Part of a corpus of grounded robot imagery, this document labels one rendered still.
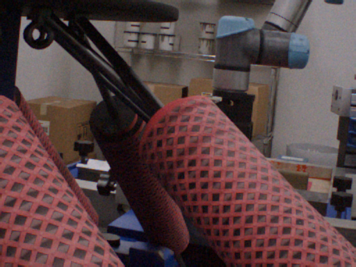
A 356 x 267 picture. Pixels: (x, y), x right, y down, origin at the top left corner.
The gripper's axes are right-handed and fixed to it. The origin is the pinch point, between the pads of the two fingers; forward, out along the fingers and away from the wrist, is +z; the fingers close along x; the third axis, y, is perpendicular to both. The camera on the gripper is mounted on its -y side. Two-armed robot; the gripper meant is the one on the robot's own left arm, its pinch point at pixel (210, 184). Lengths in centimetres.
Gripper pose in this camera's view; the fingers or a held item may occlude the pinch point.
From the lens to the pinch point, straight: 133.4
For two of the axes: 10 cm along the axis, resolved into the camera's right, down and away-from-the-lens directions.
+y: 9.6, 1.2, -2.5
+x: 2.6, -1.1, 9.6
